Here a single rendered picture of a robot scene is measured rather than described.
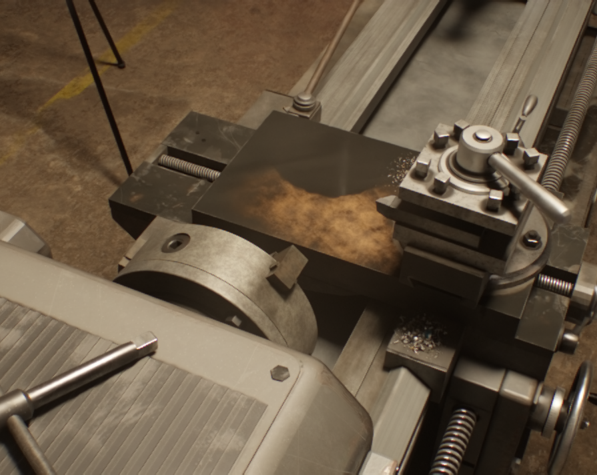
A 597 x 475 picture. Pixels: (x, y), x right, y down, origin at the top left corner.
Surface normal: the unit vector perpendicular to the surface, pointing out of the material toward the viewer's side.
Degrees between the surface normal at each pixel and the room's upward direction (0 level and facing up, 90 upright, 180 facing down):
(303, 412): 38
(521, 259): 0
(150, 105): 0
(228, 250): 10
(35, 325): 0
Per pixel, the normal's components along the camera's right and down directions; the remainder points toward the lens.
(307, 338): 0.90, 0.16
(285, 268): 0.60, -0.37
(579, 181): 0.03, -0.73
